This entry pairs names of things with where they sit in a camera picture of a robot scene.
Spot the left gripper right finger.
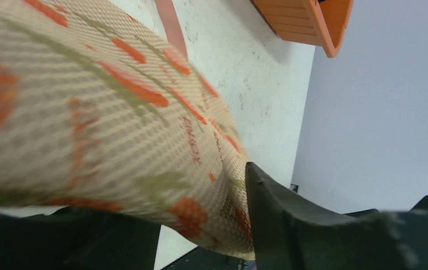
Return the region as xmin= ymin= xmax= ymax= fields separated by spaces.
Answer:
xmin=246 ymin=162 xmax=428 ymax=269

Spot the floral mesh laundry bag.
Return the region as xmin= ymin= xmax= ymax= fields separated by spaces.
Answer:
xmin=0 ymin=1 xmax=255 ymax=260

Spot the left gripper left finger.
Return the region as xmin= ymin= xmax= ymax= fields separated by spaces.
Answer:
xmin=0 ymin=207 xmax=161 ymax=269

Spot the orange plastic bin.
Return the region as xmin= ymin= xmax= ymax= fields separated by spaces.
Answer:
xmin=252 ymin=0 xmax=354 ymax=58

